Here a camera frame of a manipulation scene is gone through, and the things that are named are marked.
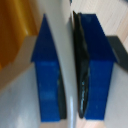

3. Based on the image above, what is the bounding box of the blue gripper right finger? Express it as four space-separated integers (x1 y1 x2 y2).
72 11 115 122

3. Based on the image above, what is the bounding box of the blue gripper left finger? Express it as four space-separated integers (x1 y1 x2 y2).
30 13 68 123

